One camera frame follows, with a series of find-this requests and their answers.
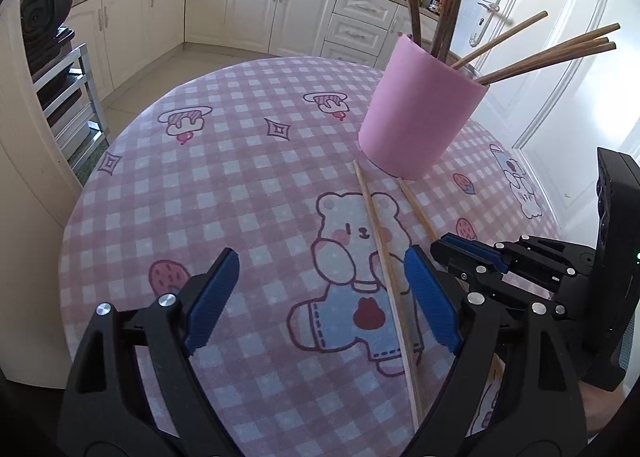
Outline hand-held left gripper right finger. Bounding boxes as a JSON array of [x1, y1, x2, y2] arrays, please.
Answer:
[[402, 244, 588, 457]]

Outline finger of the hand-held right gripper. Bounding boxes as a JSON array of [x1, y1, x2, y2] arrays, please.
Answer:
[[430, 239, 567, 311], [440, 232, 597, 269]]

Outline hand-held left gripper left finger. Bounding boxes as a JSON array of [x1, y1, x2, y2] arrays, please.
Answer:
[[57, 247, 241, 457]]

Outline light wooden chopstick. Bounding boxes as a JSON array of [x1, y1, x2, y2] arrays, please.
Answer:
[[397, 178, 444, 242], [352, 160, 424, 431]]

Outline pink cup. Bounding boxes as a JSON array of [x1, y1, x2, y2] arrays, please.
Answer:
[[358, 35, 486, 182]]

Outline person's right forearm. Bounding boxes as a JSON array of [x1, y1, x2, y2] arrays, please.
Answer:
[[580, 379, 624, 443]]

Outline white panelled door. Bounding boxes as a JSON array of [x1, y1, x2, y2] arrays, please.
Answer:
[[450, 0, 640, 258]]

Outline metal storage rack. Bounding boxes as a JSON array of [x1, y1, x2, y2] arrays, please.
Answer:
[[32, 42, 111, 174]]

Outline cream cabinet drawer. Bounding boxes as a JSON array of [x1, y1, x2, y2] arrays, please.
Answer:
[[332, 0, 399, 28], [321, 42, 379, 69], [327, 16, 391, 56]]

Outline cream lower cabinets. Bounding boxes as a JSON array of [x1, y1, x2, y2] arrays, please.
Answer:
[[65, 0, 442, 104]]

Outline metal door handle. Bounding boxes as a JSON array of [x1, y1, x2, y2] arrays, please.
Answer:
[[469, 0, 516, 46]]

